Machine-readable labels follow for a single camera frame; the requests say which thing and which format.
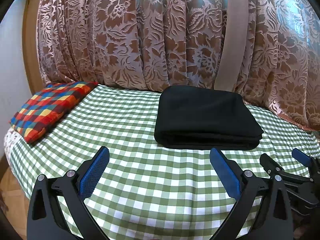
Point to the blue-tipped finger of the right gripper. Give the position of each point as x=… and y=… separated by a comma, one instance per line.
x=310, y=162

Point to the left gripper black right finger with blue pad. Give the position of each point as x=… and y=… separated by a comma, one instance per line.
x=273, y=219

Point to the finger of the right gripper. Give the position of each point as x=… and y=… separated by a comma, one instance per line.
x=270, y=166

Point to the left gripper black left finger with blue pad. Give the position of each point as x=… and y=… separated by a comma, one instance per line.
x=45, y=218

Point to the black pants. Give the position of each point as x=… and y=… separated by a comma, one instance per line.
x=193, y=118

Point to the green white checkered bedsheet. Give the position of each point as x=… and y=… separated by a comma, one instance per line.
x=147, y=190

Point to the colourful checkered pillow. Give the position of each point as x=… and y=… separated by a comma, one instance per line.
x=47, y=107

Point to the brown floral curtain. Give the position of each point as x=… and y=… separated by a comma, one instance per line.
x=265, y=50

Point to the wooden door frame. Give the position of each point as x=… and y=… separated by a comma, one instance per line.
x=29, y=46

